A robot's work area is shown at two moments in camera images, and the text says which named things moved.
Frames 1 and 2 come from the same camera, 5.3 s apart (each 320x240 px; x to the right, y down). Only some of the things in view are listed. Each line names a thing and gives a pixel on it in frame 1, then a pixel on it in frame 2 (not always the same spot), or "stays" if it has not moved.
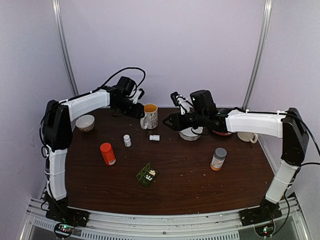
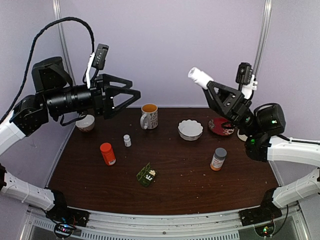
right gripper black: [175, 118] → [227, 98]
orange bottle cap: [105, 147] stays
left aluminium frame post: [59, 18] stays
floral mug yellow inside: [150, 119] stays
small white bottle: [154, 137] → [200, 77]
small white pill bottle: [127, 141] stays
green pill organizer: [146, 175] stays
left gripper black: [137, 113] → [104, 106]
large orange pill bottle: [107, 150] stays
